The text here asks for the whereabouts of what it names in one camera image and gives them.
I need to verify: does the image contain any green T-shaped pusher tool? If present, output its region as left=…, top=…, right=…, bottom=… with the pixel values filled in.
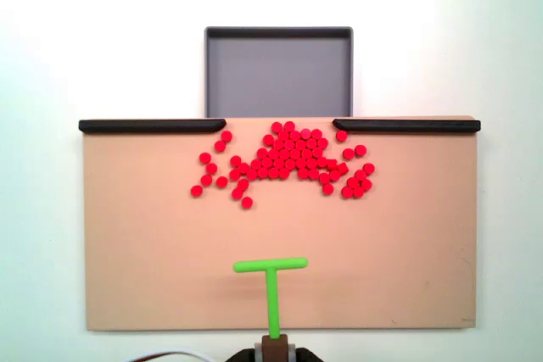
left=232, top=257, right=309, bottom=362

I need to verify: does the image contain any beige rectangular work board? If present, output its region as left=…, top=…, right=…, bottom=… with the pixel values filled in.
left=79, top=114, right=481, bottom=332

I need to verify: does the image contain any grey shallow tray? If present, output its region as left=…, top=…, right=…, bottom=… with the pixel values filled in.
left=204, top=25, right=354, bottom=119

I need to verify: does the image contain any white and red servo cable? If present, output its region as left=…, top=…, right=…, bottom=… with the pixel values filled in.
left=125, top=348, right=217, bottom=362

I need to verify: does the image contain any black edge rail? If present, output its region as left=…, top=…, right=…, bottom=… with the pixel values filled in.
left=78, top=119, right=227, bottom=134
left=333, top=119, right=482, bottom=134

